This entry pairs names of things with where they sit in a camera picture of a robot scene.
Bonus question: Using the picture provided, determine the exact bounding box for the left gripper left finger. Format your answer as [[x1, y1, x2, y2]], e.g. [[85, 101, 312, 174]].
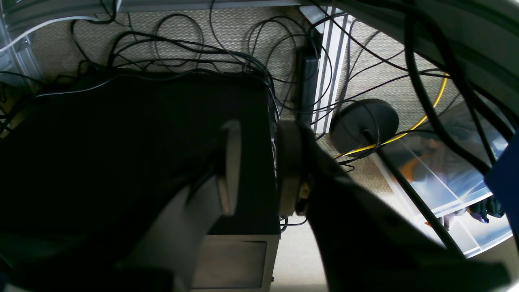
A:
[[118, 120, 242, 292]]

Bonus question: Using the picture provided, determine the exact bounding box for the clear plastic storage bin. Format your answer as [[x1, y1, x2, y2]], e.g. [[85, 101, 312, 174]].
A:
[[371, 102, 513, 258]]

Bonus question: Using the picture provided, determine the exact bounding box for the black round stand base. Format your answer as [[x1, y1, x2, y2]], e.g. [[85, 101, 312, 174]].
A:
[[329, 99, 400, 154]]

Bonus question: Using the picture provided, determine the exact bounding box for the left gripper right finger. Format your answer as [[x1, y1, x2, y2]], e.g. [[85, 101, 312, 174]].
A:
[[277, 120, 510, 292]]

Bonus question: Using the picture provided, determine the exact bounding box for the yellow cable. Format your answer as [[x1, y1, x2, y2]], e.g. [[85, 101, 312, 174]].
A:
[[333, 72, 449, 159]]

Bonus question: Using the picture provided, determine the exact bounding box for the black computer case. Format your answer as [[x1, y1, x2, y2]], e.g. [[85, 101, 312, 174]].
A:
[[1, 73, 280, 292]]

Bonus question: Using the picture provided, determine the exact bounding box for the black power strip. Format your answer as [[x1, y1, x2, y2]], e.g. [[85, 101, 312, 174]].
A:
[[294, 45, 319, 127]]

